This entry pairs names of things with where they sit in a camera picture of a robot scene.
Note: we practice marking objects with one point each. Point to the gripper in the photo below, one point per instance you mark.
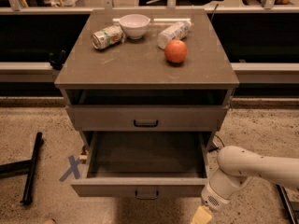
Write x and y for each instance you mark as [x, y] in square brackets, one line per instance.
[211, 197]

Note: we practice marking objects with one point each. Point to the grey drawer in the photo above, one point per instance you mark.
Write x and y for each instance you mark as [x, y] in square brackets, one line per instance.
[146, 118]
[145, 165]

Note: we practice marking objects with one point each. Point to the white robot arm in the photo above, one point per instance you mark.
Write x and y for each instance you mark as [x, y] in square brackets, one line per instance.
[236, 167]

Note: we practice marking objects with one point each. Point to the grey drawer cabinet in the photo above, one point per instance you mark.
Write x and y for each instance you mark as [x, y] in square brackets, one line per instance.
[137, 73]

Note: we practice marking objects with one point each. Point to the black right stand leg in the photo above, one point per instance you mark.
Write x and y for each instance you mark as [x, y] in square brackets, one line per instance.
[291, 208]

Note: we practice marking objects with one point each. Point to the black stand leg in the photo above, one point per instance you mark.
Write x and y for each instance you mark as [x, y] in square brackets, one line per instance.
[291, 208]
[27, 167]

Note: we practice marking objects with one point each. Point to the blue tape cross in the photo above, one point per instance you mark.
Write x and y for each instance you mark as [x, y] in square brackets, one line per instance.
[72, 170]

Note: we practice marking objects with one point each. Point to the orange round fruit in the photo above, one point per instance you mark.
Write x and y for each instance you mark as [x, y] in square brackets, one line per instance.
[175, 51]

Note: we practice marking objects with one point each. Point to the white plastic bottle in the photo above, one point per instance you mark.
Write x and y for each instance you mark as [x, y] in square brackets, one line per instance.
[176, 31]

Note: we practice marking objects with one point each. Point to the black left stand leg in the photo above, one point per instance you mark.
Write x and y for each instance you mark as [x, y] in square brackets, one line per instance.
[27, 167]

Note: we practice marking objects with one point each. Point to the green white soda can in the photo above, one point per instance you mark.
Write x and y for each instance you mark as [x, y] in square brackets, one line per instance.
[107, 37]

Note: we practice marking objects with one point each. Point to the white ceramic bowl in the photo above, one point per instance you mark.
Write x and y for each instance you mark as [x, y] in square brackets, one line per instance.
[134, 25]

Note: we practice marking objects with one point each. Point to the black clamp on rail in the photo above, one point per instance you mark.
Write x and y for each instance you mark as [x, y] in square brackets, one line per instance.
[57, 60]

